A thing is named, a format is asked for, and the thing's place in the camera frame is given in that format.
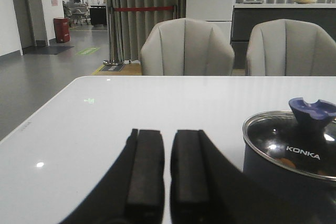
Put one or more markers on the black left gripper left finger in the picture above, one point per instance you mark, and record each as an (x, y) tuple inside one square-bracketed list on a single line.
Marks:
[(132, 190)]

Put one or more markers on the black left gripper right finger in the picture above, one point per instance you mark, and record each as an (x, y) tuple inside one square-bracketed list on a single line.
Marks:
[(205, 186)]

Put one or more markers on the glass lid with blue knob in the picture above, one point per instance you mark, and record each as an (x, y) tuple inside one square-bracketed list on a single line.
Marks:
[(301, 140)]

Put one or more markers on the dark blue saucepan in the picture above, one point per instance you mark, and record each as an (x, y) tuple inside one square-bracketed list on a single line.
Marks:
[(310, 194)]

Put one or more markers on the left beige upholstered chair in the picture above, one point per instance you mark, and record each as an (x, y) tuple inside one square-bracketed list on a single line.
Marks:
[(186, 47)]

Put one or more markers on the beige upholstered chair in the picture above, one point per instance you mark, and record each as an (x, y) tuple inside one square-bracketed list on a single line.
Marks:
[(286, 47), (186, 47)]

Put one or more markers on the right beige upholstered chair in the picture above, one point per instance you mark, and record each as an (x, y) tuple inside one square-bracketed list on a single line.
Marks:
[(286, 47)]

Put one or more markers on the grey curtain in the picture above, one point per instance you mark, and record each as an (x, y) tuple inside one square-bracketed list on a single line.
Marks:
[(128, 31)]

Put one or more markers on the dark floor mat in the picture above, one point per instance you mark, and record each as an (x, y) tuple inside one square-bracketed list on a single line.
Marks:
[(47, 50)]

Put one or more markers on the dark grey sideboard counter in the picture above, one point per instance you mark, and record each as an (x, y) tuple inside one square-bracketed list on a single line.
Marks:
[(246, 16)]

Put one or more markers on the red trash bin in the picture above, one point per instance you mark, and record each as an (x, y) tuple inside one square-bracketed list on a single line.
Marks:
[(61, 27)]

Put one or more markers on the red barrier belt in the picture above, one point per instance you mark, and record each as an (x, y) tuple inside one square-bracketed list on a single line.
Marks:
[(143, 9)]

